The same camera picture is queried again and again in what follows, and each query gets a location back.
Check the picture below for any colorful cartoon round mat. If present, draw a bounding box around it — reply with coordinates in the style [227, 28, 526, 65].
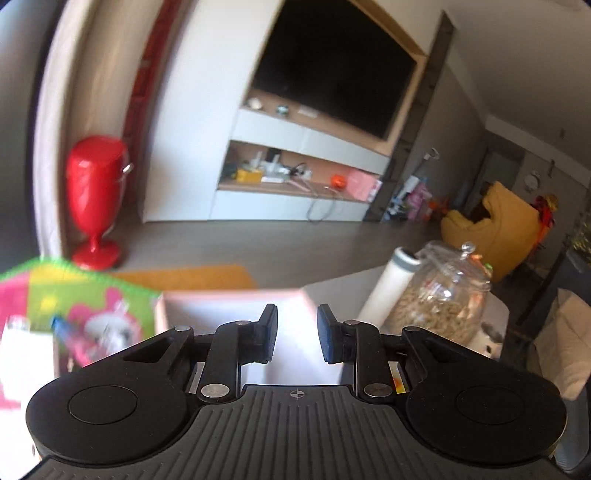
[0, 257, 162, 416]

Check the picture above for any glass jar with lid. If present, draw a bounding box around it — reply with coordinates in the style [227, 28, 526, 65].
[383, 240, 493, 345]

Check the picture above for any thin cable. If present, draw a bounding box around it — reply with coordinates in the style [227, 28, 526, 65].
[307, 185, 339, 225]

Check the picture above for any stick vacuum cleaner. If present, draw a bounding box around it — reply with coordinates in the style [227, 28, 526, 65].
[402, 148, 439, 208]

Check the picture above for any black television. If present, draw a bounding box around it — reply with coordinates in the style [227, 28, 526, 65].
[252, 0, 419, 141]

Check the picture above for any white cylindrical bottle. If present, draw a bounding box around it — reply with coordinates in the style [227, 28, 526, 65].
[358, 247, 423, 324]

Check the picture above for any pink gift box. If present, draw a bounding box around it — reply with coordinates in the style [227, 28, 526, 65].
[345, 168, 376, 202]

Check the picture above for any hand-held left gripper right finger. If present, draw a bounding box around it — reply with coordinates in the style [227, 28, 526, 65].
[317, 304, 498, 401]

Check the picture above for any yellow bean bag chair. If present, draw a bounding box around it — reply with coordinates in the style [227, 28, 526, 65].
[441, 181, 548, 282]

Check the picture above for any pile of toys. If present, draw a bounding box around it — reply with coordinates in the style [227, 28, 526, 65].
[387, 180, 451, 223]

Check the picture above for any pink cardboard box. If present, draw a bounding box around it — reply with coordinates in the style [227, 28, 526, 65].
[154, 288, 352, 386]

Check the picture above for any white paper bag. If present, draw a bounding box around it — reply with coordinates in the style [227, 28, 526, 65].
[531, 288, 591, 402]

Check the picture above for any blue pink tube packet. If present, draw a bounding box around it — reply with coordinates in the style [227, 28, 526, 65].
[51, 315, 93, 365]

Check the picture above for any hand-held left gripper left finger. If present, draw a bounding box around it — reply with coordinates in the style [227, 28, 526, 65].
[92, 304, 279, 403]

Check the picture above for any white wall cabinet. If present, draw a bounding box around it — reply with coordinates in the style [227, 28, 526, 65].
[143, 0, 444, 223]

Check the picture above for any red goblet-shaped bin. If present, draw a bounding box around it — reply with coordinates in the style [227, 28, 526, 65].
[65, 135, 134, 271]

